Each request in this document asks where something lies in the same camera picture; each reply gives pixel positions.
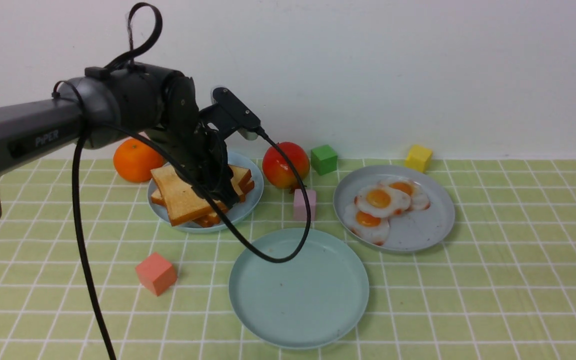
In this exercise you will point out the red pomegranate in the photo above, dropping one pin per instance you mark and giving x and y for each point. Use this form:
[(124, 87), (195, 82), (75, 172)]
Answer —
[(276, 169)]

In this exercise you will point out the fried egg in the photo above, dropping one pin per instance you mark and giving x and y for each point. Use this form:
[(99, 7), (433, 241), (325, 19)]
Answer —
[(365, 226), (382, 201), (419, 199)]

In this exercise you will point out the yellow cube block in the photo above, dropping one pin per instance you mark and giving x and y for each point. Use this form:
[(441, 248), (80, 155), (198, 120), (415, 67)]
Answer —
[(418, 158)]

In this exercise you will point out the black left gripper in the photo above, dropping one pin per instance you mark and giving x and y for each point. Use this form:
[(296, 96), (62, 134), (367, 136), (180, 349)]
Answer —
[(190, 135)]

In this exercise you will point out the grey-blue egg plate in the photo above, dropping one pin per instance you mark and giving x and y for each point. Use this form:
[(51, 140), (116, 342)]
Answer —
[(411, 231)]

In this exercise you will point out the pink cube block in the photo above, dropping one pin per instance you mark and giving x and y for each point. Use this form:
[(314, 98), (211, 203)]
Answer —
[(300, 207)]

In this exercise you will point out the orange fruit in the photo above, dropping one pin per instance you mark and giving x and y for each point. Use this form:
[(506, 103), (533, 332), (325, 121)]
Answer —
[(133, 161)]

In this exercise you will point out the red cube block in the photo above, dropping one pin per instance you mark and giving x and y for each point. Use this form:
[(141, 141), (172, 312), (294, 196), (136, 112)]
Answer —
[(156, 273)]

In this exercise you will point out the green cube block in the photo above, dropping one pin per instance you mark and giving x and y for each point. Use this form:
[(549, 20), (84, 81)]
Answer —
[(324, 159)]

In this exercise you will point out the toast slice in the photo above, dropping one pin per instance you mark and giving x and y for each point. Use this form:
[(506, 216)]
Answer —
[(242, 177), (212, 219), (182, 203)]

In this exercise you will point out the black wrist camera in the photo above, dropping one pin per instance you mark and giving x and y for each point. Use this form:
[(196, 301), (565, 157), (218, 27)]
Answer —
[(229, 115)]

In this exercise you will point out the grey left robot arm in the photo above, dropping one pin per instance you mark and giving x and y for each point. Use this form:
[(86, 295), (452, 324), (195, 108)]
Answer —
[(139, 97)]

